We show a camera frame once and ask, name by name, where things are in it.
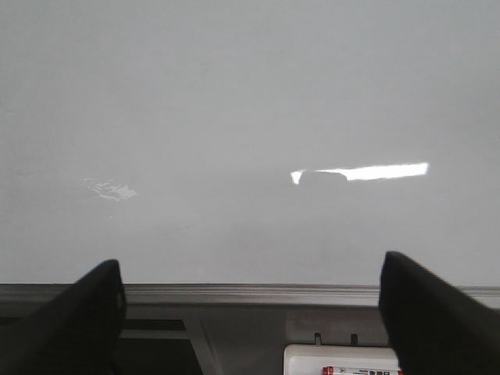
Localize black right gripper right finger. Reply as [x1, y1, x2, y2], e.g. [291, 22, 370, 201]
[378, 252, 499, 374]

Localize white plastic marker tray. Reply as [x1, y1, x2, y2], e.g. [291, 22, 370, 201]
[283, 344, 400, 374]

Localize grey pegboard panel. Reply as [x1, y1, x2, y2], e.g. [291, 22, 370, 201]
[183, 304, 391, 375]

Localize white whiteboard with aluminium frame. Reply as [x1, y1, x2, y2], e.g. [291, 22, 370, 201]
[1, 1, 499, 306]

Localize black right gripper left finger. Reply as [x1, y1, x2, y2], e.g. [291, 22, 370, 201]
[1, 259, 127, 374]

